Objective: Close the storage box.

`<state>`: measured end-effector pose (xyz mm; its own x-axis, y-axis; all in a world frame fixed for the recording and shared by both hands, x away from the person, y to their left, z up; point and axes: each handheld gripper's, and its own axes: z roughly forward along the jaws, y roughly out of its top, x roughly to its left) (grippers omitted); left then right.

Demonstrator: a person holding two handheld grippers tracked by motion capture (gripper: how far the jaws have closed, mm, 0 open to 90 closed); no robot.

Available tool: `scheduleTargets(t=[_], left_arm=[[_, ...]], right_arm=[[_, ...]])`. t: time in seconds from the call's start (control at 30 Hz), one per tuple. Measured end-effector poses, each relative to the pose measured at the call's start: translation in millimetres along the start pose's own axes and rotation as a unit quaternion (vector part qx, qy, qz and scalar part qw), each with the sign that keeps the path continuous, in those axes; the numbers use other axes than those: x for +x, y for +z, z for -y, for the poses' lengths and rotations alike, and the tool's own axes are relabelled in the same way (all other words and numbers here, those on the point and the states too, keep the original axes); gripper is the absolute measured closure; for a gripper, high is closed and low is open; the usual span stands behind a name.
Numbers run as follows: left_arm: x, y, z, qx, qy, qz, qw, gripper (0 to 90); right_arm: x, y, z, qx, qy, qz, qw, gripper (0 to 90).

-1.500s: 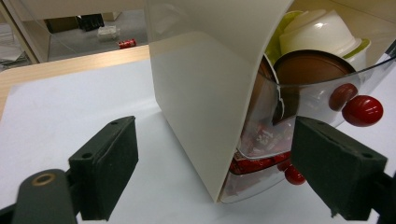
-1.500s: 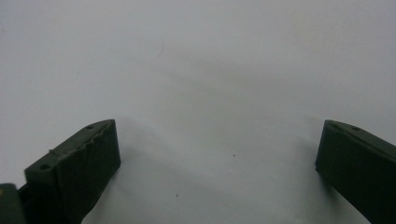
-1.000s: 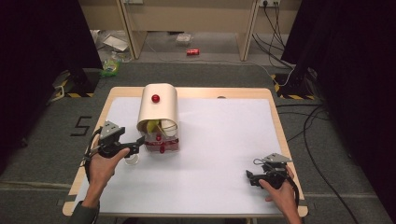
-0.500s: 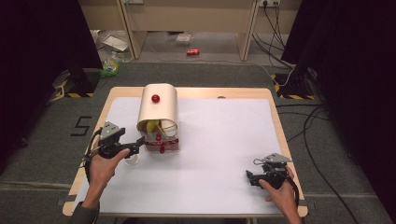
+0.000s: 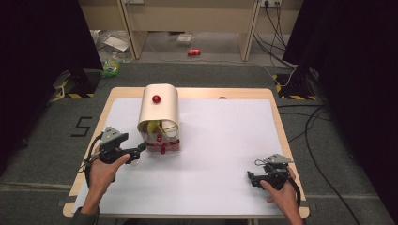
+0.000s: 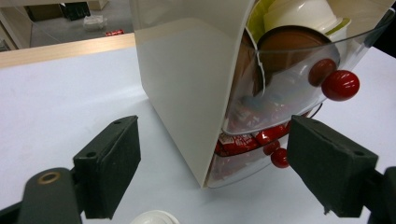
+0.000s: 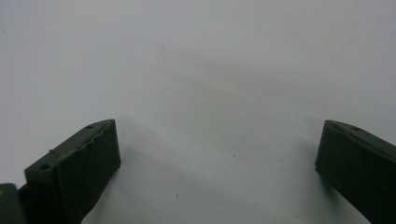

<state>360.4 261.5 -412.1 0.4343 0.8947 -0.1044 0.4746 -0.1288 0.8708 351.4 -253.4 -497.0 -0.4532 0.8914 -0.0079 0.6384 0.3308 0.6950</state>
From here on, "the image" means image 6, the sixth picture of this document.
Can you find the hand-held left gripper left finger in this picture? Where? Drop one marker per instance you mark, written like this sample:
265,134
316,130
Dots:
109,168

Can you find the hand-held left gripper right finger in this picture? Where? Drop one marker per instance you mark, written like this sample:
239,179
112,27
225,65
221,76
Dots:
330,168

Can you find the white cup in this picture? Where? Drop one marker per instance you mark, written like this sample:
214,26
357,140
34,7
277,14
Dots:
155,217
299,12

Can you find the cream storage box with red knobs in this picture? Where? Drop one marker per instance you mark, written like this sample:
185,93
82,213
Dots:
183,93

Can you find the white table mat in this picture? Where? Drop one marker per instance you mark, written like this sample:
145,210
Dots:
62,102

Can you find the pile of red packets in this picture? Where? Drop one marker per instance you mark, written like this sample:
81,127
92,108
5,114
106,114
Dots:
243,143

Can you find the wooden table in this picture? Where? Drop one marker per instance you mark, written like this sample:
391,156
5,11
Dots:
62,51

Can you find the brown round disc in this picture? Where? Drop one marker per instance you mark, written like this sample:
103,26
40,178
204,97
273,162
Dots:
292,46

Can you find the red can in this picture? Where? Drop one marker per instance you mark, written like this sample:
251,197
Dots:
114,32

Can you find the black curtain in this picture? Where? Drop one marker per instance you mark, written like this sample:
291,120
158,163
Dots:
387,37

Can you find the clear plastic package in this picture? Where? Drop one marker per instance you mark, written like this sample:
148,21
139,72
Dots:
95,22

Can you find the yellow-green cup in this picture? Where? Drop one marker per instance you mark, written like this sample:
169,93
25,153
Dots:
257,18

